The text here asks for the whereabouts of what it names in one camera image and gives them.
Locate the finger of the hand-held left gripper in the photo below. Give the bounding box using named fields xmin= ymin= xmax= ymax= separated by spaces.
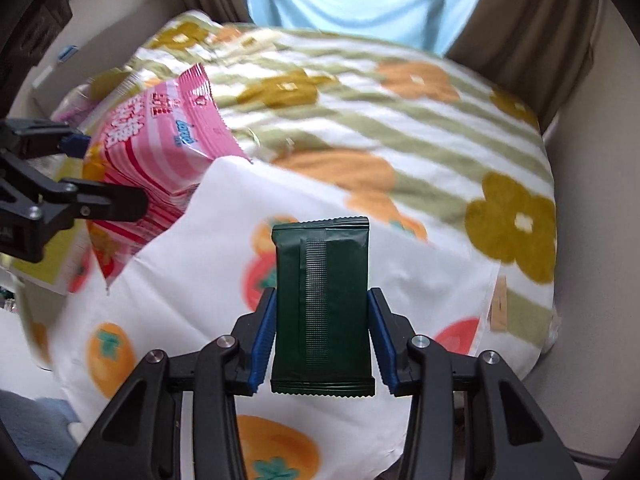
xmin=7 ymin=118 xmax=92 ymax=159
xmin=31 ymin=176 xmax=150 ymax=224

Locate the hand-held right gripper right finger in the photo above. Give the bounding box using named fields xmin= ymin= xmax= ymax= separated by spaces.
xmin=366 ymin=287 xmax=583 ymax=480

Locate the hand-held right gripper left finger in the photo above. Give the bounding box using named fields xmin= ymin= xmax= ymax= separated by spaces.
xmin=75 ymin=287 xmax=278 ymax=480

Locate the pink striped snack bag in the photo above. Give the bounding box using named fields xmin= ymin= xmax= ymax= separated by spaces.
xmin=82 ymin=62 xmax=254 ymax=292

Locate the dark green snack packet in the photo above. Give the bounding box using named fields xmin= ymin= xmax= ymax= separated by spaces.
xmin=269 ymin=216 xmax=376 ymax=400

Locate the yellow cartoon snack bag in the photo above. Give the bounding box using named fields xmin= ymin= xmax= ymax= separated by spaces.
xmin=14 ymin=224 xmax=89 ymax=297

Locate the white persimmon print cloth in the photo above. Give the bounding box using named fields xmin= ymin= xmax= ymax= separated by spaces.
xmin=20 ymin=156 xmax=502 ymax=480

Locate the flower striped blanket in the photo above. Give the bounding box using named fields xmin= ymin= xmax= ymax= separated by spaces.
xmin=50 ymin=9 xmax=559 ymax=382

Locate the black cable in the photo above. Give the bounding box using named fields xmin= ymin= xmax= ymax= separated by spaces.
xmin=564 ymin=449 xmax=622 ymax=467

